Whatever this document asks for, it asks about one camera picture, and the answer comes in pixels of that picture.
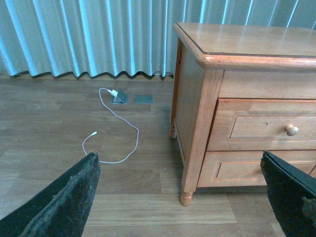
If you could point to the pale pleated curtain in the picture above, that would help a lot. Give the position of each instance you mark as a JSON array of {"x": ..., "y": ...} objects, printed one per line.
[{"x": 114, "y": 36}]

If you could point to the white plug with white cable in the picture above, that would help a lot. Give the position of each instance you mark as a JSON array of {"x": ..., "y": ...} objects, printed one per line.
[{"x": 134, "y": 127}]

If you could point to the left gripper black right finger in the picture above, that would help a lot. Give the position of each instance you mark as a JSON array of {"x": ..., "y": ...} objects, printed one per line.
[{"x": 292, "y": 195}]

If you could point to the wooden drawer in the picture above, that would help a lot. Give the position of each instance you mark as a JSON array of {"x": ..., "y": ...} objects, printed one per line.
[
  {"x": 242, "y": 168},
  {"x": 263, "y": 124}
]

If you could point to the open floor socket box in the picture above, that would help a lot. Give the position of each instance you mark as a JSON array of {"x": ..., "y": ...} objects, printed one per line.
[{"x": 118, "y": 97}]

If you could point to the closed floor socket plate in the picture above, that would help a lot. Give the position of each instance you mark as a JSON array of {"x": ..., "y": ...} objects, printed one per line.
[{"x": 143, "y": 99}]

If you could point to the light wooden nightstand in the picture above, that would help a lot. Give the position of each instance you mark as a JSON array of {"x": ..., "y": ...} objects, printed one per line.
[{"x": 233, "y": 62}]

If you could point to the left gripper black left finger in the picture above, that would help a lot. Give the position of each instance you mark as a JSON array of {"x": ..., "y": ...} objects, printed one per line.
[{"x": 59, "y": 210}]

